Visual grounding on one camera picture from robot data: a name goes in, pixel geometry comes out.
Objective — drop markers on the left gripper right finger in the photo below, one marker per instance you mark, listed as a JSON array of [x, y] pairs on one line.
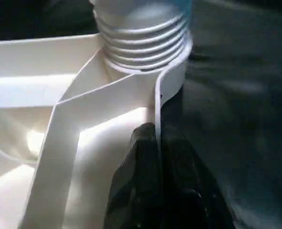
[[193, 195]]

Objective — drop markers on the white plastic table top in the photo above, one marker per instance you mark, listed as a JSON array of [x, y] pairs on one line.
[[59, 95]]

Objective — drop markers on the black work mat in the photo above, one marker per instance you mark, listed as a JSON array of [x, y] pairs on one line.
[[245, 119]]

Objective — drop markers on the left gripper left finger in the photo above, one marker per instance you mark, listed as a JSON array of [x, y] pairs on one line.
[[136, 186]]

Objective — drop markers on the white plastic table leg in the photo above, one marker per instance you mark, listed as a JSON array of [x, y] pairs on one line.
[[140, 33]]

